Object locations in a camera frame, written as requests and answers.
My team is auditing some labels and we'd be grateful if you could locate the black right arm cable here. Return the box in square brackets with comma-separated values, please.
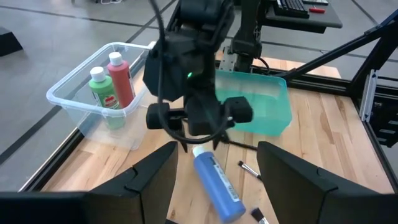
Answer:
[149, 0, 233, 146]

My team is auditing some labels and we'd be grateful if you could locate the red paint bottle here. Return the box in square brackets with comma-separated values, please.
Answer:
[107, 51, 136, 110]

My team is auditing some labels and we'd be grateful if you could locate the black wedge floor object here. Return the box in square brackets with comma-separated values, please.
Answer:
[0, 27, 24, 57]

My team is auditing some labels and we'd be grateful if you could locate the teal plastic bin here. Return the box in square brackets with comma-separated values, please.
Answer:
[214, 68, 294, 137]

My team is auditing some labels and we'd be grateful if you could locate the thick black-handled brush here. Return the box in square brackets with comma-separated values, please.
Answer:
[250, 207, 271, 224]

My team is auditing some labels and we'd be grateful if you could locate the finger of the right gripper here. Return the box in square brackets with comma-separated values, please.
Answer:
[213, 131, 231, 151]
[177, 129, 189, 154]

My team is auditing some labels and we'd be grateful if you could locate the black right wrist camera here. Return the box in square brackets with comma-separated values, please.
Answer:
[142, 30, 217, 103]

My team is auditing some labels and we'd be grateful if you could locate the green paint bottle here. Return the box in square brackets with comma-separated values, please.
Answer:
[88, 66, 127, 131]

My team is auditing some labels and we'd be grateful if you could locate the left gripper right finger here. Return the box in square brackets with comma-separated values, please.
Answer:
[257, 141, 338, 224]

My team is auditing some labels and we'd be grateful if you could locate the black rig strut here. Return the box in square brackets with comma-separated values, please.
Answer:
[275, 9, 398, 94]

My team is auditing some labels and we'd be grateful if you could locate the blue paint bottle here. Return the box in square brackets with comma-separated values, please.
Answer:
[192, 145, 247, 223]

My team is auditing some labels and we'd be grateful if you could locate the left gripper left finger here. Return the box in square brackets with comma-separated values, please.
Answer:
[90, 141, 179, 224]

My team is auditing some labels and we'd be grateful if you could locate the black keyboard tray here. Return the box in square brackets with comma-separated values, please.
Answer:
[264, 0, 343, 34]

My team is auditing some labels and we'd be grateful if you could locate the black keyboard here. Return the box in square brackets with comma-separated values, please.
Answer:
[273, 0, 310, 19]

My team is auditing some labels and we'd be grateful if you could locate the slim black silver-ferrule brush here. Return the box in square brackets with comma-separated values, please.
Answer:
[238, 160, 262, 181]

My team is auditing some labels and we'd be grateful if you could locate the clear plastic bin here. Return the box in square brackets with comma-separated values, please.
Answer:
[45, 42, 156, 152]

